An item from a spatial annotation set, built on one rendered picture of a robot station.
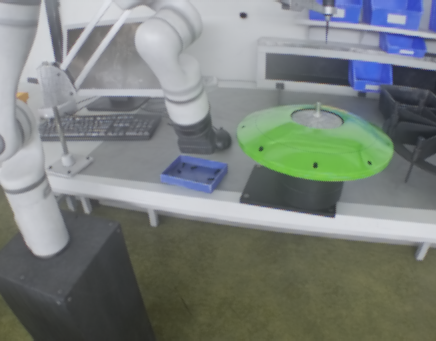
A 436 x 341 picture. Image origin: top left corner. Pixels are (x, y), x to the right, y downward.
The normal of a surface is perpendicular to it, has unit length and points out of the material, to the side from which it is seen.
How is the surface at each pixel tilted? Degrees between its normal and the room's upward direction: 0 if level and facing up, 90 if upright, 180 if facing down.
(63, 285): 0
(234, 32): 90
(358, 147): 21
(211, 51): 90
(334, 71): 90
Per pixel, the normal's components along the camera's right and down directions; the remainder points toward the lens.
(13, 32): 0.65, 0.59
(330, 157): -0.06, -0.59
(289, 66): -0.25, 0.51
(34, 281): -0.03, -0.85
